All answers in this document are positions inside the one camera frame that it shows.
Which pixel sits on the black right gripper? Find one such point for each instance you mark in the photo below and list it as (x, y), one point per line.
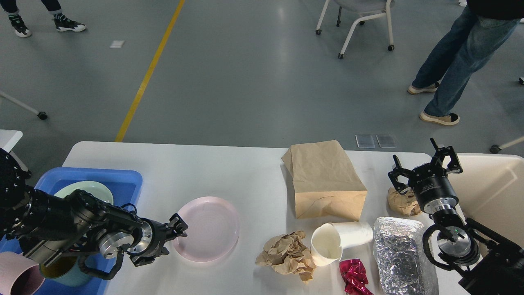
(429, 182)

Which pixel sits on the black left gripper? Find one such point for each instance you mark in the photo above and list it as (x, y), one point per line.
(146, 243)

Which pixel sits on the pink plate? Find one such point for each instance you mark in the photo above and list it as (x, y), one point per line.
(213, 229)

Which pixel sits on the teal mug yellow inside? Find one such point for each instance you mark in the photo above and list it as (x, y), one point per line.
(66, 271)

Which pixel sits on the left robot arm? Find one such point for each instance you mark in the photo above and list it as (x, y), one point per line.
(49, 227)

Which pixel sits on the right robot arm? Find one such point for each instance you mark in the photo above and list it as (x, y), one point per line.
(488, 263)

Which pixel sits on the small crumpled brown paper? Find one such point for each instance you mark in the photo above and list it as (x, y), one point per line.
(406, 204)

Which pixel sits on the beige plastic bin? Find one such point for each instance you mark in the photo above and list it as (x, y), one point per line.
(491, 191)

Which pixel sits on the chair caster right edge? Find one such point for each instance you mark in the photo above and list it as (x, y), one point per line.
(495, 149)

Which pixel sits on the light green plate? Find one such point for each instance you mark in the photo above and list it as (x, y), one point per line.
(97, 189)

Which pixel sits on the silver foil bag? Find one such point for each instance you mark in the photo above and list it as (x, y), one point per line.
(402, 265)

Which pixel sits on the brown paper bag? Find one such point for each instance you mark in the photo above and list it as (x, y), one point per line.
(325, 181)

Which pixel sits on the white paper cup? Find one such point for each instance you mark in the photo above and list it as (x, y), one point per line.
(329, 240)

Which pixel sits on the red foil wrapper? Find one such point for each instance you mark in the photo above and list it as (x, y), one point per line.
(354, 275)

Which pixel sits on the crumpled brown paper ball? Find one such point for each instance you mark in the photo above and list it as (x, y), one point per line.
(287, 254)

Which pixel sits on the pink mug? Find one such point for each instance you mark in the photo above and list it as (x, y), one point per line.
(19, 275)

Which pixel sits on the person in blue jeans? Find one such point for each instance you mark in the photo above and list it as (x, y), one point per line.
(482, 27)

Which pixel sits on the white office chair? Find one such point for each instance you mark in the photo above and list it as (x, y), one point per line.
(367, 10)

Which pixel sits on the white rolling stand left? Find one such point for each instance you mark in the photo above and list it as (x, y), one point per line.
(41, 115)

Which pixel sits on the white side table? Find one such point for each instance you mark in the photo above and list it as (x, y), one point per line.
(9, 138)

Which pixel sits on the person in black pants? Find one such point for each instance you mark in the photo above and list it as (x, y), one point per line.
(62, 23)

